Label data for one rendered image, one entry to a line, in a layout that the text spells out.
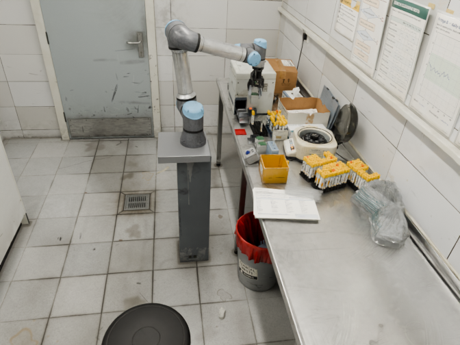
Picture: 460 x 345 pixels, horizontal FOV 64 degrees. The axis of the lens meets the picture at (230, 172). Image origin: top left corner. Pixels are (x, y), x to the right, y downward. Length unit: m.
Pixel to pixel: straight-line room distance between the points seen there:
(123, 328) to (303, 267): 0.75
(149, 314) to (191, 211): 0.89
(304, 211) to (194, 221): 0.88
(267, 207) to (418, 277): 0.69
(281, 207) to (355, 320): 0.62
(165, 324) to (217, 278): 1.03
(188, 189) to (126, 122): 1.93
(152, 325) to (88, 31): 2.79
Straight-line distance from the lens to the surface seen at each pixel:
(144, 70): 3.81
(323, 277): 1.54
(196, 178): 2.21
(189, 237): 2.52
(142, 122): 4.03
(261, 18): 3.82
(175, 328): 1.61
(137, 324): 1.65
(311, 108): 2.69
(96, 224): 3.07
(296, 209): 1.79
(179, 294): 2.52
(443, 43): 1.71
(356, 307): 1.50
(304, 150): 2.12
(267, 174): 1.91
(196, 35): 1.94
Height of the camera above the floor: 2.01
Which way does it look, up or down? 35 degrees down
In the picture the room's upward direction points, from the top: 4 degrees clockwise
